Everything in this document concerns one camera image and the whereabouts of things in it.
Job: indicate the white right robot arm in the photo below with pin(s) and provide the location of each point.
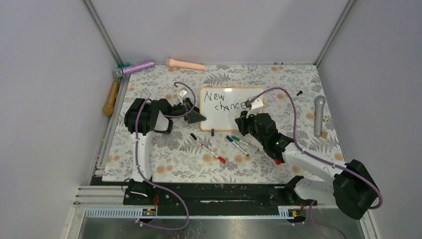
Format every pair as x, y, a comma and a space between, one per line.
348, 185

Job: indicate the purple glitter toy microphone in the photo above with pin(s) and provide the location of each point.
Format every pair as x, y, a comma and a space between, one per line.
129, 69

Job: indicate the pink toy microphone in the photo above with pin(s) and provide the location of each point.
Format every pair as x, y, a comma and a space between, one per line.
182, 64

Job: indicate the white slotted cable duct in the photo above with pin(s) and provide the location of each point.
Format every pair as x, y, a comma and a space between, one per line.
160, 213

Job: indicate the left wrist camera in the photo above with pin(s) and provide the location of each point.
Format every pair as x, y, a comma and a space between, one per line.
181, 94

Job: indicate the silver toy microphone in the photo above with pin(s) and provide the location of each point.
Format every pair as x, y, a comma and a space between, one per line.
319, 103

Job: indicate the blue capped marker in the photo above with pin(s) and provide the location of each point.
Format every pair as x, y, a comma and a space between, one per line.
236, 145

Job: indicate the yellow framed whiteboard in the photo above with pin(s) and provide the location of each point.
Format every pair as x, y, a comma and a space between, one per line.
213, 102

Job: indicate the red capped marker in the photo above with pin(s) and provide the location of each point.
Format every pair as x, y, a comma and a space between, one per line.
221, 159

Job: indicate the green capped marker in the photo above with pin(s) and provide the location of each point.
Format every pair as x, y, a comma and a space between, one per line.
244, 142

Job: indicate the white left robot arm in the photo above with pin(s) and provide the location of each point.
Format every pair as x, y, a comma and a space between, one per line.
144, 118

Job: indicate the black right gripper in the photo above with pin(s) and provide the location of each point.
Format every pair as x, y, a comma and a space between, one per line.
242, 121

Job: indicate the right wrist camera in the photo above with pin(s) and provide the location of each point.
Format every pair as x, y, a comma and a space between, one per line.
255, 106

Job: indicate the floral patterned table mat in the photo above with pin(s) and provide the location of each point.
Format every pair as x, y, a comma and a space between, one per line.
177, 157

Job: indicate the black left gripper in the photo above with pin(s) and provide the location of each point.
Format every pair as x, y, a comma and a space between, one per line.
194, 117

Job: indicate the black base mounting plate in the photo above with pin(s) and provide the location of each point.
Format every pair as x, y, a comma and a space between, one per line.
212, 197

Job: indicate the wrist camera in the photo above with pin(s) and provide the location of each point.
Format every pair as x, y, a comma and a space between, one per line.
181, 94
255, 106

